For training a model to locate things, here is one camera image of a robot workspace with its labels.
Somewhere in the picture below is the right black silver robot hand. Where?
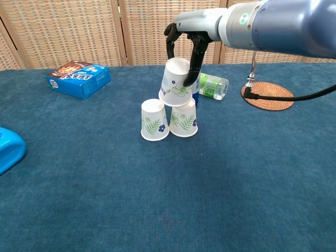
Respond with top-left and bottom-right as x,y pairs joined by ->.
164,7 -> 224,87

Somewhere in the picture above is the white paper cup green flower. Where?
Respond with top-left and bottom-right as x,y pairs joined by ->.
158,57 -> 192,108

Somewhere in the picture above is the white paper cup fern print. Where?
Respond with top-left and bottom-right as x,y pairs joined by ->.
169,97 -> 198,138
140,98 -> 170,142

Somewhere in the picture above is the clear bottle green label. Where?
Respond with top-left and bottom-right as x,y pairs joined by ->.
198,72 -> 229,101

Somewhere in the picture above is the blue silver drink can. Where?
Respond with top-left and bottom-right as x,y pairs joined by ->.
191,78 -> 200,107

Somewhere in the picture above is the round woven rattan coaster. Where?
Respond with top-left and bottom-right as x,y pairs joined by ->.
240,81 -> 295,111

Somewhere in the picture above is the blue brown snack box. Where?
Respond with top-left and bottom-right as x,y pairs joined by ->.
44,60 -> 111,100

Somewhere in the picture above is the blue felt table cover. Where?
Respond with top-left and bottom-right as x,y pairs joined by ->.
0,62 -> 336,252

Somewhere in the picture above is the blue detergent bottle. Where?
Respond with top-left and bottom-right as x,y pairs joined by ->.
0,127 -> 27,176

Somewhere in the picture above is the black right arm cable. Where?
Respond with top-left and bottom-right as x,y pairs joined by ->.
244,49 -> 336,102

